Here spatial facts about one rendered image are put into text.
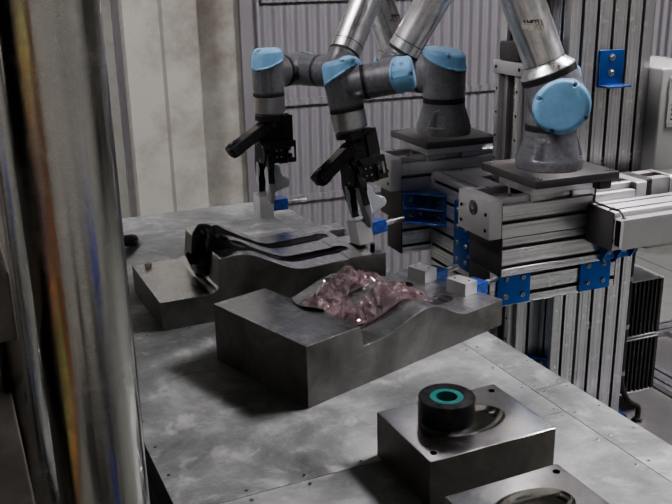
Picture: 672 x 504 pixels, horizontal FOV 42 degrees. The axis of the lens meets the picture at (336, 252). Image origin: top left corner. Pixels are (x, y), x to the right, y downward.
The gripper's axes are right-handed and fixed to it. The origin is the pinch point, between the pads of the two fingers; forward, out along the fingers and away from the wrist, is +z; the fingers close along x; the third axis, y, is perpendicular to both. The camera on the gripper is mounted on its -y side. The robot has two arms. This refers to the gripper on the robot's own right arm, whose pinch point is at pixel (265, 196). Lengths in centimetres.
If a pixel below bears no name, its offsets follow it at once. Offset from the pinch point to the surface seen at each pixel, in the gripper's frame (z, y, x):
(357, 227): 1.3, 10.0, -31.2
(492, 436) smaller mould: 8, -8, -109
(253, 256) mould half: 2.6, -15.8, -36.0
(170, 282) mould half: 9.2, -30.7, -25.2
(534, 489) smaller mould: 9, -9, -120
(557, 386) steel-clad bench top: 15, 19, -90
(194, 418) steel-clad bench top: 15, -40, -73
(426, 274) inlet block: 8, 17, -49
